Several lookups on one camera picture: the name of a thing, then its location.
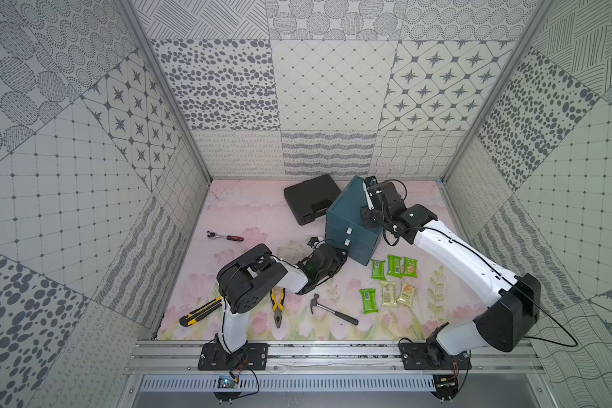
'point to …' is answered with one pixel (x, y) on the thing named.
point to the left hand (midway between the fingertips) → (353, 248)
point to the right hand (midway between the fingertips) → (370, 214)
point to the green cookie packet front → (410, 267)
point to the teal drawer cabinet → (346, 228)
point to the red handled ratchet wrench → (215, 235)
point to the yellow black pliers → (278, 307)
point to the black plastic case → (310, 199)
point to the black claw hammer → (340, 315)
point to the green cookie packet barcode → (394, 266)
